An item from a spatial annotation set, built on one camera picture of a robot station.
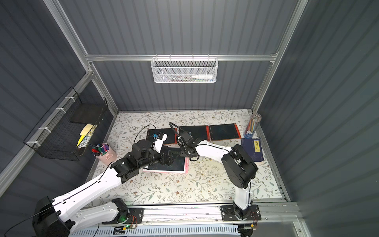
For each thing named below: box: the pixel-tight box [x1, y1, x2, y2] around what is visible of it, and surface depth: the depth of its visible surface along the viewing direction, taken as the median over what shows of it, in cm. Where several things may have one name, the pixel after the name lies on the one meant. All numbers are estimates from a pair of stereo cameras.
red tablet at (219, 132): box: [208, 123, 242, 142], surface depth 111 cm
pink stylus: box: [184, 157, 190, 175], surface depth 93 cm
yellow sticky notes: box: [76, 123, 94, 147], surface depth 74 cm
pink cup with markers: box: [91, 143, 118, 166], surface depth 86 cm
